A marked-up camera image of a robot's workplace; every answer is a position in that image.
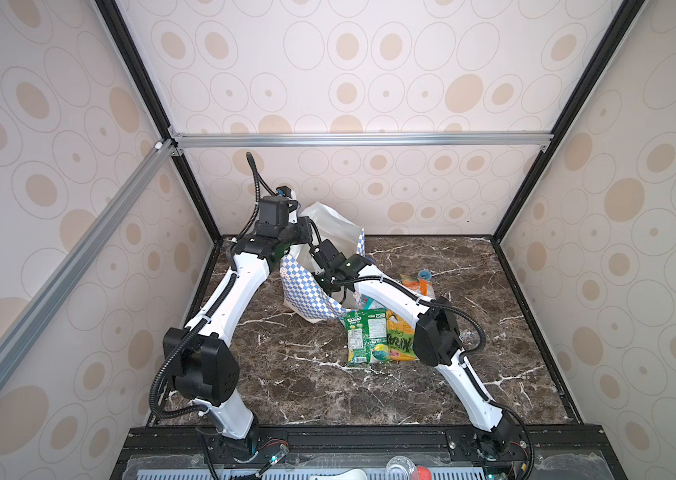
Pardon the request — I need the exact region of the red cap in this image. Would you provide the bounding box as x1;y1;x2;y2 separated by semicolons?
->
416;465;433;480

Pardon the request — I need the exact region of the left slanted aluminium rail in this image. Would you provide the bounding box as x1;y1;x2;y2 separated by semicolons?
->
0;138;177;390

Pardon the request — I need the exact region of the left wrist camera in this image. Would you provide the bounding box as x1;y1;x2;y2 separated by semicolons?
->
276;186;298;208

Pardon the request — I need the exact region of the orange Fox's candy packet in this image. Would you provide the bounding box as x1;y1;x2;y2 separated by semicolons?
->
401;273;436;298

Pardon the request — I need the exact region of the horizontal aluminium rail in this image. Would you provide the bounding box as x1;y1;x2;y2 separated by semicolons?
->
175;131;554;149

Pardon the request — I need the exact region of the teal mint blossom packet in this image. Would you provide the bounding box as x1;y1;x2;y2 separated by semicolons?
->
359;295;375;310

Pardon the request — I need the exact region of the green Fox's candy packet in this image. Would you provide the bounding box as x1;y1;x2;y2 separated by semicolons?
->
343;309;391;366

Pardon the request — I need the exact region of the yellow green snack packet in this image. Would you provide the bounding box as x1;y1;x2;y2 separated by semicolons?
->
386;310;418;361

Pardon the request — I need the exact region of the clear plastic bottle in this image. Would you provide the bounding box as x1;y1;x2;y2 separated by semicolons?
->
385;455;419;480

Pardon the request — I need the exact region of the blue checkered paper bag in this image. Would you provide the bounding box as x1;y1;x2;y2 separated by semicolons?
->
280;202;366;323

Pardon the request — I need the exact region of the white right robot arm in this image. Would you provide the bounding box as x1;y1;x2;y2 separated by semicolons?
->
309;239;535;472

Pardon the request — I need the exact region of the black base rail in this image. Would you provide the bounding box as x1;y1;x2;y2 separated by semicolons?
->
111;425;626;479

